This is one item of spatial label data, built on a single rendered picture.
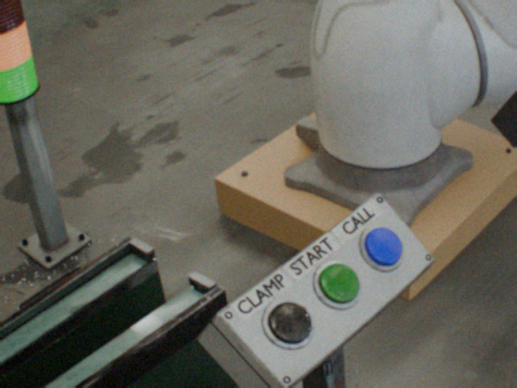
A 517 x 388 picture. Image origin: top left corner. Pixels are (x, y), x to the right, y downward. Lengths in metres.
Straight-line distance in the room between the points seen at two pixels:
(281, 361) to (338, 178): 0.51
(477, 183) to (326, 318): 0.54
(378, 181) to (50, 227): 0.41
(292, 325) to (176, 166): 0.73
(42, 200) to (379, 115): 0.43
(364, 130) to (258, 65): 0.56
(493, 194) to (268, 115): 0.42
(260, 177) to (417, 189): 0.20
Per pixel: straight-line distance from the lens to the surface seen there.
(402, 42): 0.99
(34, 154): 1.12
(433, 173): 1.10
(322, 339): 0.62
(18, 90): 1.07
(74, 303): 0.91
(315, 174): 1.12
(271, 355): 0.61
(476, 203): 1.11
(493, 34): 1.06
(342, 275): 0.64
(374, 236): 0.67
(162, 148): 1.36
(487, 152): 1.20
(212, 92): 1.49
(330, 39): 1.01
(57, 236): 1.19
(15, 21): 1.04
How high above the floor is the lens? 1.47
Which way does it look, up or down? 34 degrees down
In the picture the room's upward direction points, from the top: 7 degrees counter-clockwise
